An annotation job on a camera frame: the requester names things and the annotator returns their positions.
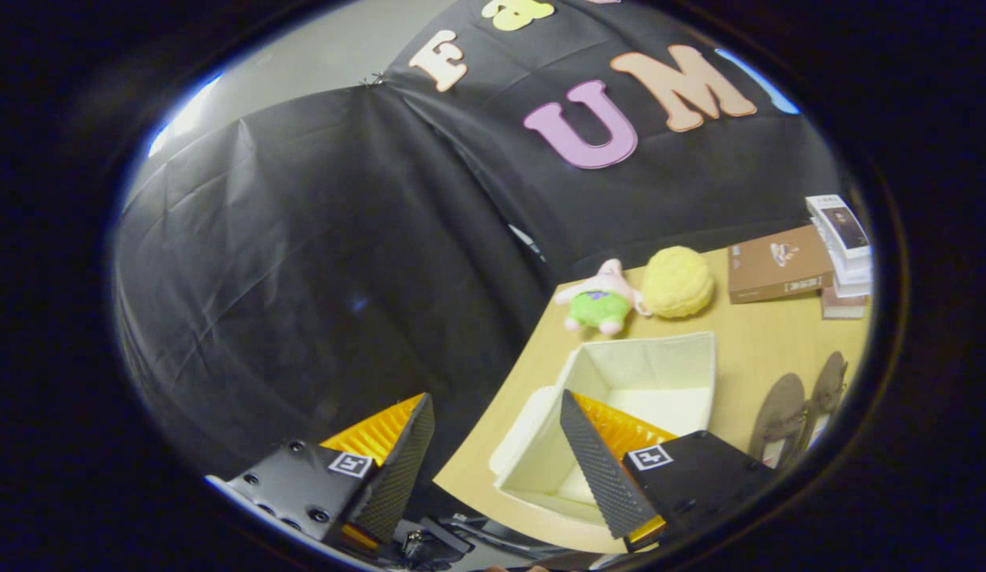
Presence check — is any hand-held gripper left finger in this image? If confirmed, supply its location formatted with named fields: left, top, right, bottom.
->
left=207, top=392, right=436, bottom=553

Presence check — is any yellow plush ball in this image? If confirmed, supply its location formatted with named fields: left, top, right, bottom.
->
left=640, top=246, right=715, bottom=319

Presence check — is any pinkish brown book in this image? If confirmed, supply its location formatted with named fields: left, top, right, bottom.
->
left=821, top=286, right=868, bottom=320

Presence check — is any pink and green plush toy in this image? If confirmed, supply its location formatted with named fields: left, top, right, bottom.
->
left=555, top=258, right=651, bottom=336

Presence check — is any white book with portrait cover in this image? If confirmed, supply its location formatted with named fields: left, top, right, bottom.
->
left=805, top=194, right=873, bottom=261

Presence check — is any plain white book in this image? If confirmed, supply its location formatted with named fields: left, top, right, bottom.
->
left=826, top=246, right=873, bottom=299

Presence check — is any black backdrop cloth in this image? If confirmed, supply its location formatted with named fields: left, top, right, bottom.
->
left=111, top=0, right=847, bottom=477

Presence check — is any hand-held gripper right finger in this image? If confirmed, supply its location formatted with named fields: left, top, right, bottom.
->
left=559, top=389, right=779, bottom=549

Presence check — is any brown fuzzy shoe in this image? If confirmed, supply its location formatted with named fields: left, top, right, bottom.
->
left=802, top=352, right=849, bottom=450
left=748, top=373, right=808, bottom=470

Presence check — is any beige fabric storage box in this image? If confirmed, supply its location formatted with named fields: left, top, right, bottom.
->
left=489, top=331, right=717, bottom=531

